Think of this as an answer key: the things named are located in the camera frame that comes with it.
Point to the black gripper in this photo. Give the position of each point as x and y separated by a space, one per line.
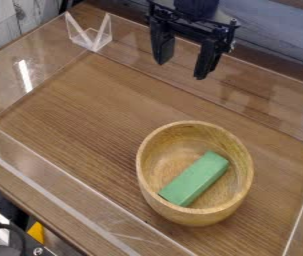
197 20

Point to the green rectangular block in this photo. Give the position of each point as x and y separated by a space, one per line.
196 179

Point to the brown wooden bowl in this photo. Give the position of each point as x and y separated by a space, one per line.
169 150

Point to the yellow sticker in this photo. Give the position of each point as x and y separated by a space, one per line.
37 232

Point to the clear acrylic corner bracket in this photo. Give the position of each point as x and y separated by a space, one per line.
90 38

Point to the clear acrylic front wall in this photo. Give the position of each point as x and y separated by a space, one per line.
74 210

